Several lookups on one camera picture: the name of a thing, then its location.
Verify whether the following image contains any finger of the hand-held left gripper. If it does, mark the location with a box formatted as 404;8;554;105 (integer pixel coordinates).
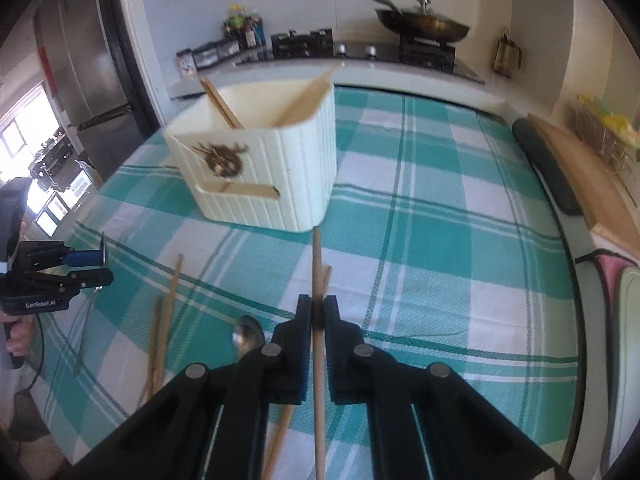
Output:
21;268;115;296
15;240;112;269

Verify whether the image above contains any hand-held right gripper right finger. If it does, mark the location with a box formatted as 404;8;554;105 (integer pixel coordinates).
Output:
322;294;576;480

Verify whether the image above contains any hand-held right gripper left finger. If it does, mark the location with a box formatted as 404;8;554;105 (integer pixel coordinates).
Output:
65;294;314;480

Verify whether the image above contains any wooden chopstick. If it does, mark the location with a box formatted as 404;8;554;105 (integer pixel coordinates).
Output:
152;254;185;392
198;77;245;130
262;264;334;480
310;226;327;480
144;296;164;404

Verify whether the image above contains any cream plastic utensil holder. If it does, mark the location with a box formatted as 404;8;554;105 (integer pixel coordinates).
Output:
165;79;339;234

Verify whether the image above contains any person's left hand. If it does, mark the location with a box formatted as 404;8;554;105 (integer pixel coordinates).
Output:
0;312;39;369

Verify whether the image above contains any metal spoon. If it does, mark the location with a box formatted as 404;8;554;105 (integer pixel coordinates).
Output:
230;313;267;362

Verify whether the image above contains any dark dining furniture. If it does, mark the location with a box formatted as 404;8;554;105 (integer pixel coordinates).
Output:
29;131;82;192

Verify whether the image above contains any teal checked tablecloth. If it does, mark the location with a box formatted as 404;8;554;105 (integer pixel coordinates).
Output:
37;85;584;480

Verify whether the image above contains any grey refrigerator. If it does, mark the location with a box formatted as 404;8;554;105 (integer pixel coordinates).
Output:
34;0;162;172

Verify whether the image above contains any white labelled spice jar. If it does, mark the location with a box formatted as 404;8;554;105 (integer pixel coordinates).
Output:
175;48;197;80

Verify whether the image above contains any yellow cap sauce bottle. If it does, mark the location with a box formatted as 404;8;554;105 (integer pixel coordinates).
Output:
223;4;249;49

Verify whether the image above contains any black gas hob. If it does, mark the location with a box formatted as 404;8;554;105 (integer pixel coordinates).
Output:
235;27;486;86

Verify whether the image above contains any pink cloth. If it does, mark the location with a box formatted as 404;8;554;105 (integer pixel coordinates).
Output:
594;249;632;302

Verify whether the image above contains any dark sauce bottle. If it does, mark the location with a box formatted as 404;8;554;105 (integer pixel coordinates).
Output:
245;9;266;49

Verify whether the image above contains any wooden cutting board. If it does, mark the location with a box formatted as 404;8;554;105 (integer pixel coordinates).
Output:
527;112;640;257

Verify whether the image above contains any wok with glass lid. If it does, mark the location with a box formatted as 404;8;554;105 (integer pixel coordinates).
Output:
354;0;472;44

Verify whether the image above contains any black cable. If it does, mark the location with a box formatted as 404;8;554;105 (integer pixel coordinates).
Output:
12;310;49;412

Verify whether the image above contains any black door frame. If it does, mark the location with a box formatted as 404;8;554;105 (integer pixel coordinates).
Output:
96;0;162;135

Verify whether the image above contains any glass jar with handle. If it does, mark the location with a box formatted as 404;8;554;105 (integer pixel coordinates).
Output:
492;32;524;79

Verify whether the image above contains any wire basket with yellow cloths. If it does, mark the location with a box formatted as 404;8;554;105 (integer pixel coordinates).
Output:
569;93;640;174

